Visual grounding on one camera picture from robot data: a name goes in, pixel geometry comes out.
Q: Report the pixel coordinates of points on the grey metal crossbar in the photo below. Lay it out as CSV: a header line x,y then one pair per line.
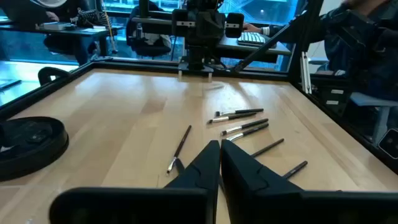
x,y
155,20

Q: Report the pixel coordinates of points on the yellow stick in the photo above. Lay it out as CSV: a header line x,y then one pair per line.
x,y
110,31

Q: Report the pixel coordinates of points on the black aluminium table frame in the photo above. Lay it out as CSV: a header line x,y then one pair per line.
x,y
140,66

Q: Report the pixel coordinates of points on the white keyboard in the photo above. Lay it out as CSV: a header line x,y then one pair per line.
x,y
252,39

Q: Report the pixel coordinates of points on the grey box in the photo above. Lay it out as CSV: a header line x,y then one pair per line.
x,y
57,26

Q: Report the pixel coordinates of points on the person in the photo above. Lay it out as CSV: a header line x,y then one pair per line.
x,y
357,37
90,17

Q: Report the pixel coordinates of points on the person's hand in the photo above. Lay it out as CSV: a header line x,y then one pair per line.
x,y
251,28

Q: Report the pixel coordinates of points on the black equipment box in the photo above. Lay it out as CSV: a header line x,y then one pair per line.
x,y
339,107

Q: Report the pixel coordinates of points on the silver aluminium bracket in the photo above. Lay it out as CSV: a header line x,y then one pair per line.
x,y
306,74

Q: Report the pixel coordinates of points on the black desk lamp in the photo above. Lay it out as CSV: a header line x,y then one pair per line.
x,y
31,149

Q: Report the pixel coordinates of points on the black chair with clothes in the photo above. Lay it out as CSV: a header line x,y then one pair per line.
x,y
149,46

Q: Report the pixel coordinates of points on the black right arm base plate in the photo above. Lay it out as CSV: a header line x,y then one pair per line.
x,y
183,67

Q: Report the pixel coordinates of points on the black rounded device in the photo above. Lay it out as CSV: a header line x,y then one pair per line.
x,y
390,143

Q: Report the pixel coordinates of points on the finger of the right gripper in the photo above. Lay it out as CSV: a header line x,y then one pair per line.
x,y
182,23
233,25

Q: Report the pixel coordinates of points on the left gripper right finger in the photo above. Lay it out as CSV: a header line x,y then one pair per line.
x,y
248,186

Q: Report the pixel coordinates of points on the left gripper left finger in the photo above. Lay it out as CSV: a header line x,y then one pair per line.
x,y
199,177

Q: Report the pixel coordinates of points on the white paper sheet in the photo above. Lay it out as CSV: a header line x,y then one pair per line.
x,y
93,30

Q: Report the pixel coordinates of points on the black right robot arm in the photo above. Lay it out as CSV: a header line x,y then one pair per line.
x,y
196,54

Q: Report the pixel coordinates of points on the grey office desk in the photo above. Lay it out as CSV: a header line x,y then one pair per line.
x,y
373,100
230,49

